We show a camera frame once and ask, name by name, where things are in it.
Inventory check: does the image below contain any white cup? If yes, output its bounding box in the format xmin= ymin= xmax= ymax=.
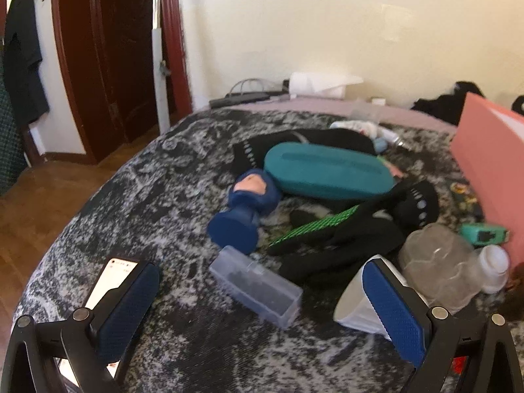
xmin=333 ymin=254 xmax=428 ymax=340

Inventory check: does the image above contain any clear plastic box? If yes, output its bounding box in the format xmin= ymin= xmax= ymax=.
xmin=210 ymin=246 xmax=304 ymax=328

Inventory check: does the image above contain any colourful small toy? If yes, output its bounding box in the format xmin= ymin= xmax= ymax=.
xmin=450 ymin=184 xmax=481 ymax=214

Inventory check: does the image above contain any black power strip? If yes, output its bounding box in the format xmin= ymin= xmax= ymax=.
xmin=209 ymin=92 xmax=271 ymax=109

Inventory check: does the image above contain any black glove green grip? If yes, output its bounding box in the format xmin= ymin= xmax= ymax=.
xmin=268 ymin=196 xmax=410 ymax=287

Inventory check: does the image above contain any teal zipper case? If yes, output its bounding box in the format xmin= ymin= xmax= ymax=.
xmin=263 ymin=142 xmax=397 ymax=201

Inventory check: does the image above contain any dark red wooden door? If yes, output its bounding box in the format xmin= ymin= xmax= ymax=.
xmin=51 ymin=0 xmax=193 ymax=164

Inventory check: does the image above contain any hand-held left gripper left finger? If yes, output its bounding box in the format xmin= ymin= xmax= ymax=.
xmin=0 ymin=263 xmax=161 ymax=393

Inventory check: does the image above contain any white tissue roll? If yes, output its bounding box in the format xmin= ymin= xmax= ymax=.
xmin=289 ymin=71 xmax=364 ymax=100

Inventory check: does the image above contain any clear plastic bottle white cap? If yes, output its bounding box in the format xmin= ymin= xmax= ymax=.
xmin=399 ymin=223 xmax=510 ymax=312

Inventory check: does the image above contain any dark hanging jacket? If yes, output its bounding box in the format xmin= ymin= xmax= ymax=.
xmin=3 ymin=0 xmax=50 ymax=125

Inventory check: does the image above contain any black clothing pile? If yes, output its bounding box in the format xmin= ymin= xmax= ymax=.
xmin=411 ymin=82 xmax=524 ymax=125

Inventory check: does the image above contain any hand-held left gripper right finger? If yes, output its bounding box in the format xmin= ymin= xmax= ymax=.
xmin=362 ymin=260 xmax=524 ymax=393

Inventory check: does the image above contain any smartphone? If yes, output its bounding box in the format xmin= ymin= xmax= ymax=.
xmin=55 ymin=257 xmax=142 ymax=385

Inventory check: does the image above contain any green tape measure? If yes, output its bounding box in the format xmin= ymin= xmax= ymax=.
xmin=460 ymin=222 xmax=510 ymax=248

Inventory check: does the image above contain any small spray bottle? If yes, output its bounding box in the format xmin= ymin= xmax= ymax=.
xmin=374 ymin=127 xmax=405 ymax=149

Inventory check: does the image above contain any pink storage box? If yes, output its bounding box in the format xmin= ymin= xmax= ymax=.
xmin=450 ymin=92 xmax=524 ymax=254

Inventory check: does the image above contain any pink plastic item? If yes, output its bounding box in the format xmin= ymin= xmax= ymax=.
xmin=383 ymin=161 xmax=407 ymax=179

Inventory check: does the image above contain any pink bed sheet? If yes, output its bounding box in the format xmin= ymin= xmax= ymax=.
xmin=196 ymin=96 xmax=459 ymax=134

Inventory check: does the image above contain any grey cable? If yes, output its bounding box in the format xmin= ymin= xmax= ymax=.
xmin=227 ymin=78 xmax=267 ymax=96

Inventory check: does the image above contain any black dotted glove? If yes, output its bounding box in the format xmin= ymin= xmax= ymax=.
xmin=389 ymin=180 xmax=440 ymax=230
xmin=233 ymin=129 xmax=377 ymax=173

